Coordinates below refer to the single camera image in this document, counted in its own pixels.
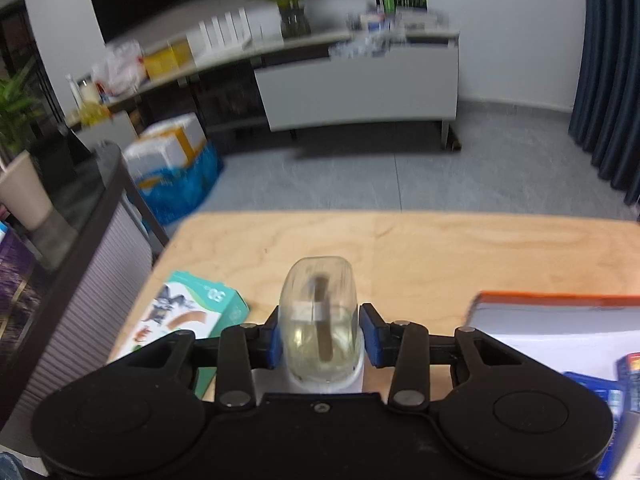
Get blue plastic bag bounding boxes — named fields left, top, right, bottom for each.
left=122, top=142, right=227, bottom=227

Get red card box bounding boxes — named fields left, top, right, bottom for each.
left=616, top=352, right=640, bottom=386

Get clear plastic bags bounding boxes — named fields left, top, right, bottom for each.
left=328, top=27, right=401, bottom=60

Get green leafy plant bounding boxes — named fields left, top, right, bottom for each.
left=0, top=61, right=47, bottom=162

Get white television cabinet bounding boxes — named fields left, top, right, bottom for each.
left=65, top=26, right=462, bottom=155

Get white router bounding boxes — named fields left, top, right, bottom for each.
left=196, top=7, right=254, bottom=52

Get dark blue curtain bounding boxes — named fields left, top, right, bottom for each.
left=567, top=0, right=640, bottom=222

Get green printed carton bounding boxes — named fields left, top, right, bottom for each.
left=107, top=270, right=250, bottom=401

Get white mosquito repellent heater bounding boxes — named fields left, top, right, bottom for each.
left=251, top=256, right=366, bottom=395

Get white orange carton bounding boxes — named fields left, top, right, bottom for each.
left=124, top=112, right=209, bottom=177

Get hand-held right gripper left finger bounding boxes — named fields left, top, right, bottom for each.
left=117, top=305, right=282, bottom=408

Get purple patterned box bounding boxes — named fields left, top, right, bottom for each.
left=0, top=224, right=40, bottom=313

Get white bottle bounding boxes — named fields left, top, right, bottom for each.
left=66, top=73, right=84, bottom=112

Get orange-rimmed white box lid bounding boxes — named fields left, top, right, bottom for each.
left=464, top=290, right=640, bottom=383

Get white plastic bag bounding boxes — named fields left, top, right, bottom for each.
left=91, top=41, right=149, bottom=97

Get blue tin box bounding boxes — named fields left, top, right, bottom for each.
left=562, top=370, right=628, bottom=478

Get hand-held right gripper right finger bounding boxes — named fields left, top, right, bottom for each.
left=358, top=302, right=527, bottom=408

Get yellow box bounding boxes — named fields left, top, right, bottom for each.
left=143, top=39, right=194, bottom=80

